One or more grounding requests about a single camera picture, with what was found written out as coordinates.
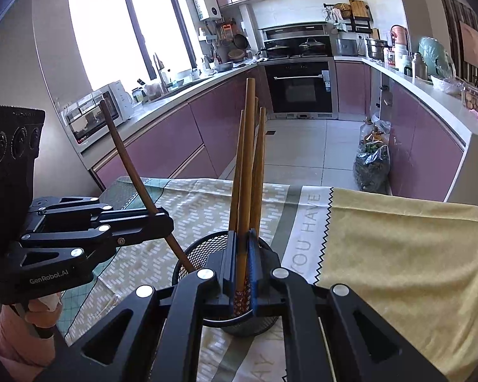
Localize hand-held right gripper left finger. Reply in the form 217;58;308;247
34;229;243;382

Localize white microwave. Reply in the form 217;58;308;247
62;80;134;145

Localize mint appliance under plastic bag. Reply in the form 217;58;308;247
417;36;457;80

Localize grey refrigerator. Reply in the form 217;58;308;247
0;0;106;208

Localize kitchen sink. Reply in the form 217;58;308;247
159;75;208;96

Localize stainless range hood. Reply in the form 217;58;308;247
259;23;331;42

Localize kitchen window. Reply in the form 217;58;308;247
67;0;198;92

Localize black wall rack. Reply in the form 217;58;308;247
323;0;373;34

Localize glass oil jug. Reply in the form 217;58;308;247
359;117;385;146

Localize black pot with glass lid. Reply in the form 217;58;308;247
259;44;291;58
299;38;326;55

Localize pink kitchen base cabinets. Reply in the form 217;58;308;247
335;60;467;203
90;69;272;192

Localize person's left hand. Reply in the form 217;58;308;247
0;291;63;367

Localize striped wall panel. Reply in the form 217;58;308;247
440;0;478;88

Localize black built-in oven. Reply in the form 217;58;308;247
263;58;339;121

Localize black mesh cup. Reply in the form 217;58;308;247
172;229;283;337

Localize wooden cutting board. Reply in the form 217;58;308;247
348;0;369;20

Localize white canister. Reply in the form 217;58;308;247
394;44;413;73

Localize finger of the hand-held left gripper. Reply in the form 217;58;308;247
18;215;175;271
30;196;172;227

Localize plastic bag of greens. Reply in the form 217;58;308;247
352;145;392;194

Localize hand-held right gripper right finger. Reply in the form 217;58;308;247
245;229;449;382

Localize wall utensil holder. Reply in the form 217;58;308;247
199;20;240;48

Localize white water heater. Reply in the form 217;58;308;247
190;0;221;21

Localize grey box appliance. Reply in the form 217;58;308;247
335;38;360;56

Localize steel stockpot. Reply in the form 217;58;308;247
366;37;388;60

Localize pink kettle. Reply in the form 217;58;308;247
389;25;409;48

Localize steel kitchen faucet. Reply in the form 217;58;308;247
152;53;170;94

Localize steel thermos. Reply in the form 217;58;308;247
411;52;429;82

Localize pink wall picture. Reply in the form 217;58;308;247
460;22;478;70

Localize patchwork printed tablecloth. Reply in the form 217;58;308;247
62;175;478;382

